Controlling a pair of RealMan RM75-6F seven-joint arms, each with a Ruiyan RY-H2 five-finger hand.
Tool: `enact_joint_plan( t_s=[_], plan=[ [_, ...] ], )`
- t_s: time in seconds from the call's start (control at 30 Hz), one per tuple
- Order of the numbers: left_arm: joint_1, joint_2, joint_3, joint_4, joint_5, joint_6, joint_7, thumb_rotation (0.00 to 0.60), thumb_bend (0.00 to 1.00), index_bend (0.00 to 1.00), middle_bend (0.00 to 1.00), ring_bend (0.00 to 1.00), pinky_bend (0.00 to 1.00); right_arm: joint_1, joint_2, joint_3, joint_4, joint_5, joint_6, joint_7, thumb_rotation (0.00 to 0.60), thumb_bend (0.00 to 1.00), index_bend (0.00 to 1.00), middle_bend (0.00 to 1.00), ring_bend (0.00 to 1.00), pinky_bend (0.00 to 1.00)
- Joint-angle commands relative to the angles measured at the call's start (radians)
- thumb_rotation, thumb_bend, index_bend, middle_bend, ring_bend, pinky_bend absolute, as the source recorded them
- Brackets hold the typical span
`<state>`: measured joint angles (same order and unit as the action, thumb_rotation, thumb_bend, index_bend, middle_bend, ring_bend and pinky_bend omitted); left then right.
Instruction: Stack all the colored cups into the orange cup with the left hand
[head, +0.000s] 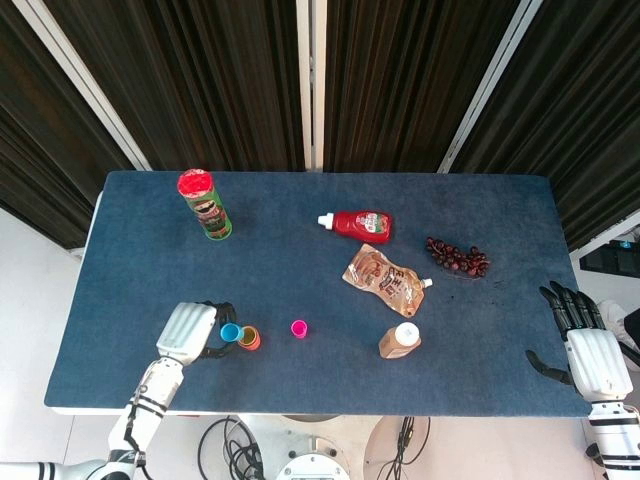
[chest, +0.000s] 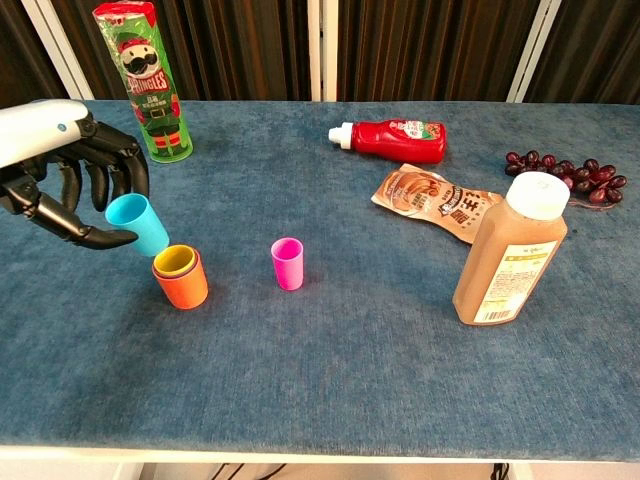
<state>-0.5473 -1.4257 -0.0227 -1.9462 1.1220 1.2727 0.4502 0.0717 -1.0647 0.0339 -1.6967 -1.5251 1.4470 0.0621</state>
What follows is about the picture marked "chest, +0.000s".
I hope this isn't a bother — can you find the dark red grape bunch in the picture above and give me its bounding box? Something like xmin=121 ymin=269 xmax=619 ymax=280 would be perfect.
xmin=503 ymin=149 xmax=629 ymax=211

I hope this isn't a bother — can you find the white table frame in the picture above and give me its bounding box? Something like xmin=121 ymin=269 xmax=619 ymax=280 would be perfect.
xmin=0 ymin=442 xmax=640 ymax=480

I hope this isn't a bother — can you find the purple plastic cup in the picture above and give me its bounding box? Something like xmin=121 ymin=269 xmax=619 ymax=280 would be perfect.
xmin=151 ymin=248 xmax=201 ymax=281

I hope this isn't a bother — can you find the yellow plastic cup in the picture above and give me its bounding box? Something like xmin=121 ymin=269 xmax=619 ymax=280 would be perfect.
xmin=152 ymin=244 xmax=199 ymax=277

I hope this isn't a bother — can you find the red ketchup bottle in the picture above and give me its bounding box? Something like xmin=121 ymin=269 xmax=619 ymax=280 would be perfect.
xmin=327 ymin=118 xmax=448 ymax=165

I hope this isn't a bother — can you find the blue fabric table cover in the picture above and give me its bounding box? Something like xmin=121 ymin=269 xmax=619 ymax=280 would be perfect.
xmin=0 ymin=98 xmax=640 ymax=459

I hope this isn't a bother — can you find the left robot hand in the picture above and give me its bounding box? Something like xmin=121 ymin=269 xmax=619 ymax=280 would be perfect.
xmin=0 ymin=98 xmax=151 ymax=250

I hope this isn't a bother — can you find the orange plastic cup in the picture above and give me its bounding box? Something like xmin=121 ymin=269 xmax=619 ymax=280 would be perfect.
xmin=152 ymin=249 xmax=209 ymax=310

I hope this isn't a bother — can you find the cyan plastic cup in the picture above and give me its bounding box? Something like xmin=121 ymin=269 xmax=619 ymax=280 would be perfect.
xmin=104 ymin=193 xmax=170 ymax=258

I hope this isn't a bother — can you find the white partition frame post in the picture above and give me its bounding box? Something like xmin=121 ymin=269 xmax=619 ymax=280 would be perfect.
xmin=506 ymin=0 xmax=564 ymax=105
xmin=306 ymin=0 xmax=341 ymax=103
xmin=19 ymin=0 xmax=96 ymax=101

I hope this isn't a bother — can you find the brown sauce pouch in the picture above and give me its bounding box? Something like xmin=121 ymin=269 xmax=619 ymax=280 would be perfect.
xmin=370 ymin=162 xmax=505 ymax=246

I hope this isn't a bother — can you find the pink plastic cup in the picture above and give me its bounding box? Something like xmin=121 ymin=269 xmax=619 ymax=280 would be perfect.
xmin=270 ymin=237 xmax=305 ymax=292

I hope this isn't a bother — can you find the green Pringles can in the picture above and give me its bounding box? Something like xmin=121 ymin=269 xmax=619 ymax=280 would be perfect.
xmin=91 ymin=0 xmax=195 ymax=165

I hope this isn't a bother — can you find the dark slatted partition panel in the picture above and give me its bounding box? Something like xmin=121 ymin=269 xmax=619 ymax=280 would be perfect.
xmin=49 ymin=0 xmax=311 ymax=101
xmin=0 ymin=0 xmax=69 ymax=112
xmin=337 ymin=0 xmax=544 ymax=104
xmin=523 ymin=0 xmax=640 ymax=106

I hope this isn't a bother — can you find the brown juice bottle white cap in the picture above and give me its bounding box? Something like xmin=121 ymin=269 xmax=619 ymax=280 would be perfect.
xmin=452 ymin=170 xmax=572 ymax=327

